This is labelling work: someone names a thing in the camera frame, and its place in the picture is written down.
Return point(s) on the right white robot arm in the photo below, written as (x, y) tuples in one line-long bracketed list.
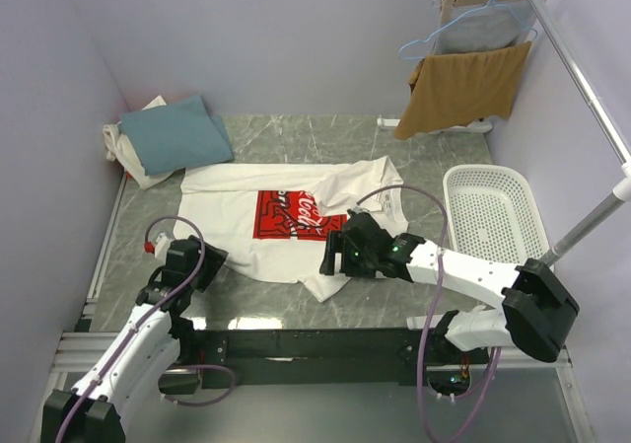
[(521, 305)]

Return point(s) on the silver clothes rail stand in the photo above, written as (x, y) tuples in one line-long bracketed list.
[(553, 139)]

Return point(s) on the brown t-shirt on rack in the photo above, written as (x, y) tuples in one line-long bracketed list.
[(456, 89)]

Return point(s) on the grey garment on rack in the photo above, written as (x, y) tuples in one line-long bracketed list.
[(479, 31)]

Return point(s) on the white t-shirt red print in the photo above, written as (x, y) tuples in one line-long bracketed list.
[(273, 219)]

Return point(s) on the white perforated plastic basket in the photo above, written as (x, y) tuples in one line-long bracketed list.
[(492, 214)]

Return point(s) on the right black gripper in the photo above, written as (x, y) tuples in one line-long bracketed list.
[(338, 243)]

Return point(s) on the folded cream t-shirt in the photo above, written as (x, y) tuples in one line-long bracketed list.
[(118, 148)]

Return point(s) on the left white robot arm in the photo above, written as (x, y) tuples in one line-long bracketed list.
[(155, 338)]

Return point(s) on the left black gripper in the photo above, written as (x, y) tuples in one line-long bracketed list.
[(213, 259)]

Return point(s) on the folded teal t-shirt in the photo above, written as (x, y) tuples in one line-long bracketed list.
[(179, 135)]

